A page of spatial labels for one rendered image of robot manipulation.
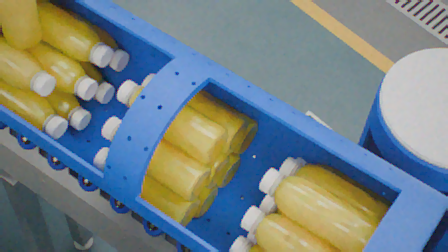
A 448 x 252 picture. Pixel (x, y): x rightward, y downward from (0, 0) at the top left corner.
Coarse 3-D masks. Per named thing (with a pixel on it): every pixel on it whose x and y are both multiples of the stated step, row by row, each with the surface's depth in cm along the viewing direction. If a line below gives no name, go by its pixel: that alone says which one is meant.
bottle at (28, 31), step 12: (0, 0) 121; (12, 0) 121; (24, 0) 122; (0, 12) 124; (12, 12) 123; (24, 12) 124; (36, 12) 127; (0, 24) 128; (12, 24) 126; (24, 24) 126; (36, 24) 128; (12, 36) 128; (24, 36) 128; (36, 36) 130; (24, 48) 131
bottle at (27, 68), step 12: (0, 36) 132; (0, 48) 130; (12, 48) 130; (0, 60) 130; (12, 60) 129; (24, 60) 129; (36, 60) 131; (0, 72) 130; (12, 72) 129; (24, 72) 129; (36, 72) 130; (12, 84) 130; (24, 84) 130
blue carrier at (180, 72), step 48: (96, 0) 127; (144, 48) 140; (192, 48) 126; (144, 96) 115; (192, 96) 115; (240, 96) 116; (48, 144) 123; (96, 144) 140; (144, 144) 113; (288, 144) 132; (336, 144) 112; (240, 192) 136; (384, 192) 125; (432, 192) 110; (192, 240) 115; (384, 240) 102
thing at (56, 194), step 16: (0, 144) 147; (0, 160) 149; (16, 160) 146; (16, 176) 149; (32, 176) 146; (48, 176) 143; (48, 192) 145; (64, 192) 143; (64, 208) 145; (80, 208) 142; (96, 224) 142; (112, 224) 139; (112, 240) 141; (128, 240) 139; (176, 240) 134
